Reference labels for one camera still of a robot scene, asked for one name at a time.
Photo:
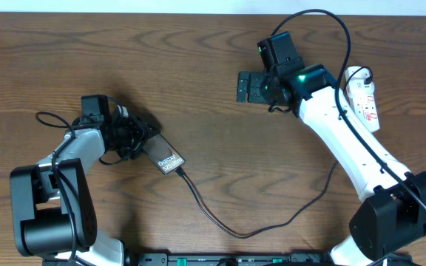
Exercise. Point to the white power strip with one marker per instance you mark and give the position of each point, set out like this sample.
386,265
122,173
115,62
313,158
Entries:
362,101

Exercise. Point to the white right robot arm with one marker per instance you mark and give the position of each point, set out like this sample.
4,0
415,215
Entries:
393,210

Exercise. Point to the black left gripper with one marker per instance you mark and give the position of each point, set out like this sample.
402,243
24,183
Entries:
141,134

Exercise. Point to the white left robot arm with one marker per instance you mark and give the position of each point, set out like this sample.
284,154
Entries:
53,213

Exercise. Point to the white USB charger adapter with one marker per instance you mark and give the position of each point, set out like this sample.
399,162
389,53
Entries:
357,73

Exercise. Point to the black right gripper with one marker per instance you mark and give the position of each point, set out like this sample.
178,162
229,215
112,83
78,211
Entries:
253,95

